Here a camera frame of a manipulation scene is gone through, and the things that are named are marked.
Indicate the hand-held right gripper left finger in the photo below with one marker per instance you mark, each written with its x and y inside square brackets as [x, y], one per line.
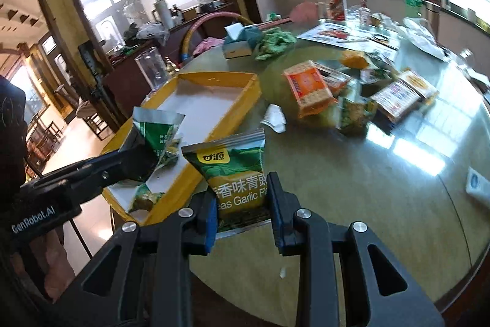
[209, 229]

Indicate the green cloth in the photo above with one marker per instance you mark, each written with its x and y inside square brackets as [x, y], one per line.
[273, 41]

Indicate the pink fly swatter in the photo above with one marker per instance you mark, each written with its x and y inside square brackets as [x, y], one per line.
[304, 11]

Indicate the yellow snack packet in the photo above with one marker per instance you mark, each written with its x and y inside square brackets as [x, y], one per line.
[354, 59]

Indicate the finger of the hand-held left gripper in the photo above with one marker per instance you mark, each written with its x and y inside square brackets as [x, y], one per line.
[122, 164]

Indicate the crumpled white plastic bag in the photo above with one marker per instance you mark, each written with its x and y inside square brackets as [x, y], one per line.
[421, 36]

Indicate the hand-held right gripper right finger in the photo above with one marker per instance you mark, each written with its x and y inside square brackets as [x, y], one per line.
[277, 214]

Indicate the yellow cardboard tray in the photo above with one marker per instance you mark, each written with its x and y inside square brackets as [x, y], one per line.
[206, 101]

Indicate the teal tissue box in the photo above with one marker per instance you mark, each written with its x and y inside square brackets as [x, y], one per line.
[241, 41]

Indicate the blue red label cracker packet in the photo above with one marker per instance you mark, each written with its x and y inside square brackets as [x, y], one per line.
[394, 99]

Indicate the white red label liquor bottle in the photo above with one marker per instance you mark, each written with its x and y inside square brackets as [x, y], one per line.
[337, 5]

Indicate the wooden chair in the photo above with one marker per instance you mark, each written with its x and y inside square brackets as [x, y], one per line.
[95, 120]

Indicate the crumpled white paper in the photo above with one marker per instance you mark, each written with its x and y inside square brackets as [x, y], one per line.
[275, 118]

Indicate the white tube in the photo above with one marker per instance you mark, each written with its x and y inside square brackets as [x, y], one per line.
[476, 185]

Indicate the pink cloth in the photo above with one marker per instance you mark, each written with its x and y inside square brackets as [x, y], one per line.
[208, 45]

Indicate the white pitcher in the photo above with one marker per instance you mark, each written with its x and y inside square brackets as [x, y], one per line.
[164, 14]

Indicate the printed leaflet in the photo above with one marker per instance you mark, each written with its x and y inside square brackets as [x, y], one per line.
[337, 34]

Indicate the clear glass bottle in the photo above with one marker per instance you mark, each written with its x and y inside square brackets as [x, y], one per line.
[321, 3]

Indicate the gold ornament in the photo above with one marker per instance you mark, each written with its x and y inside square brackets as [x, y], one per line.
[171, 66]

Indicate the small red cap bottle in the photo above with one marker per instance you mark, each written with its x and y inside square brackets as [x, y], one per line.
[364, 14]

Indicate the dark wooden sideboard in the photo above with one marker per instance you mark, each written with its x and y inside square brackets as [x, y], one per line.
[126, 82]

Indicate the colourful hula hoop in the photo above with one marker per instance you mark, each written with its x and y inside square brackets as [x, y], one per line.
[189, 32]

